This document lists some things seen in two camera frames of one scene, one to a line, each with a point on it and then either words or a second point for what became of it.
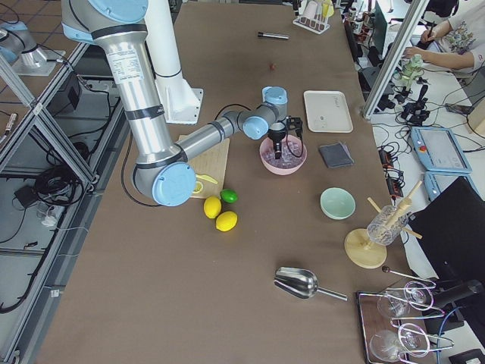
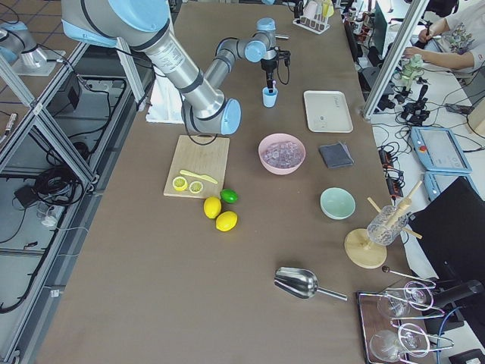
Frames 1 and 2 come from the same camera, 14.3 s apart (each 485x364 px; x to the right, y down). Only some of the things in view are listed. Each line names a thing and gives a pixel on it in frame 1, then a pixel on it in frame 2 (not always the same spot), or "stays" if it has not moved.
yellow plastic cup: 327,8 stays
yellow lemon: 212,206 stays
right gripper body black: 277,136 → 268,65
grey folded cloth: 336,155 stays
